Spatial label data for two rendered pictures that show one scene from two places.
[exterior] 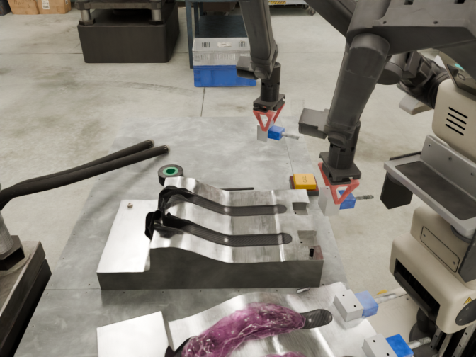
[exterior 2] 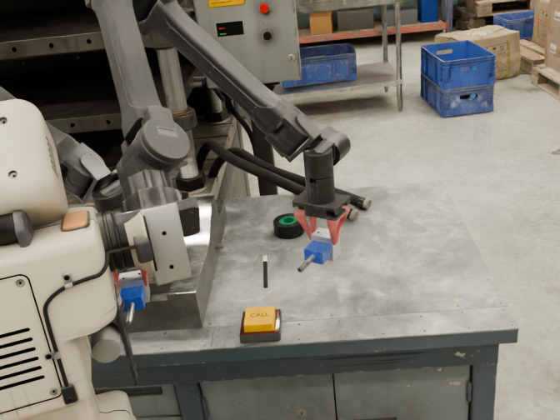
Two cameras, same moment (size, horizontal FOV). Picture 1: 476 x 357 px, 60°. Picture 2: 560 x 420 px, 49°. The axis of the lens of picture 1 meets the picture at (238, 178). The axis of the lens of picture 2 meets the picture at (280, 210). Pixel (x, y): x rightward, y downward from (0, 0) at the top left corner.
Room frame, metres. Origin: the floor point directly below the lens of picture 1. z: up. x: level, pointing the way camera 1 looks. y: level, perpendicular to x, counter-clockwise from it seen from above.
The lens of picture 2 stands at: (1.19, -1.22, 1.57)
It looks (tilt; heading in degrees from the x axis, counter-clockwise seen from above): 26 degrees down; 95
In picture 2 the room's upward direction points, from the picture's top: 7 degrees counter-clockwise
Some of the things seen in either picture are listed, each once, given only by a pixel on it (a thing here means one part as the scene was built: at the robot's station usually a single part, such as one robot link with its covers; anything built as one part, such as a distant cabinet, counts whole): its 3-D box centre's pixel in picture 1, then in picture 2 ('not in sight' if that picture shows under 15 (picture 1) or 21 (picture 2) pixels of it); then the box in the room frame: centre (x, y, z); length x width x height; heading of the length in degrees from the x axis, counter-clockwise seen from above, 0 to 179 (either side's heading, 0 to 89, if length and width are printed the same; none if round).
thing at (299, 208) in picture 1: (301, 214); (159, 296); (0.81, -0.16, 0.87); 0.05 x 0.05 x 0.04; 1
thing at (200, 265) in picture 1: (211, 229); (159, 245); (0.76, 0.06, 0.87); 0.50 x 0.26 x 0.14; 91
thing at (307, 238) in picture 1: (307, 244); not in sight; (0.71, -0.16, 0.87); 0.05 x 0.05 x 0.04; 1
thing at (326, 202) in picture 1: (348, 198); (132, 302); (0.80, -0.27, 0.93); 0.13 x 0.05 x 0.05; 99
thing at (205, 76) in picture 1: (224, 69); not in sight; (3.97, 0.13, 0.11); 0.61 x 0.41 x 0.22; 91
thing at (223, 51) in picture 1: (224, 51); not in sight; (3.97, 0.13, 0.28); 0.61 x 0.41 x 0.15; 91
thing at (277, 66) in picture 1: (268, 72); (319, 160); (1.17, -0.09, 1.11); 0.07 x 0.06 x 0.07; 65
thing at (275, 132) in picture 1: (279, 133); (315, 254); (1.14, -0.13, 0.93); 0.13 x 0.05 x 0.05; 62
